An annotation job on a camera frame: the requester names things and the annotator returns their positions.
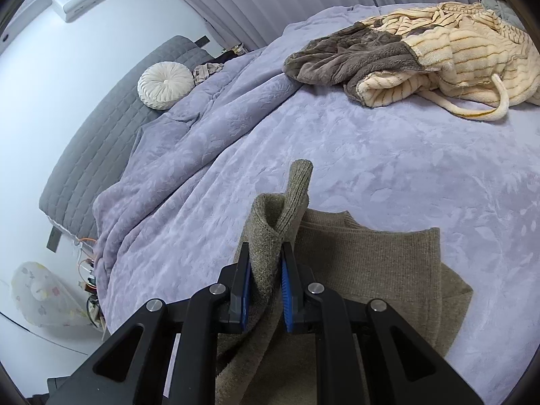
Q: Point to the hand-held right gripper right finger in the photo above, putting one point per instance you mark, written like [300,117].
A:
[289,295]

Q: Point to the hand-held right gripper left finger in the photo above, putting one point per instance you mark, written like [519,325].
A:
[244,295]

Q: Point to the olive knit sweater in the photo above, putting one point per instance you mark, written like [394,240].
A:
[358,261]

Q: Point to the lilac fleece blanket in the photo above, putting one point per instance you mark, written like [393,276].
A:
[379,156]

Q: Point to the grey quilted headboard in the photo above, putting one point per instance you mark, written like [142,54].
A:
[105,135]

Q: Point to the round cream pleated pillow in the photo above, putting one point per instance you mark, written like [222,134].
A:
[164,84]

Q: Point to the beige crumpled cloth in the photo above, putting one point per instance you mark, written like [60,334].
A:
[206,71]

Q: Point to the dark cloth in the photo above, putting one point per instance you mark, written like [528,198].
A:
[230,55]

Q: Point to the cream and brown striped robe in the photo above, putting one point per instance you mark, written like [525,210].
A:
[464,50]

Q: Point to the grey green cushion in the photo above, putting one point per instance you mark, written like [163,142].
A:
[502,8]

